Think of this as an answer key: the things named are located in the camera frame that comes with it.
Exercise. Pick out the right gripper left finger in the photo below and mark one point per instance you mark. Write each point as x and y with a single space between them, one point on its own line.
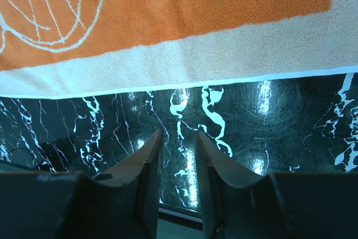
121 202

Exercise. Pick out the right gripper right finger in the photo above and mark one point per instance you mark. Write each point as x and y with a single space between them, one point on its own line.
238 203

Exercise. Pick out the orange cartoon print towel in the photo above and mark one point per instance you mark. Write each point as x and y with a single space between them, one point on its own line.
58 49

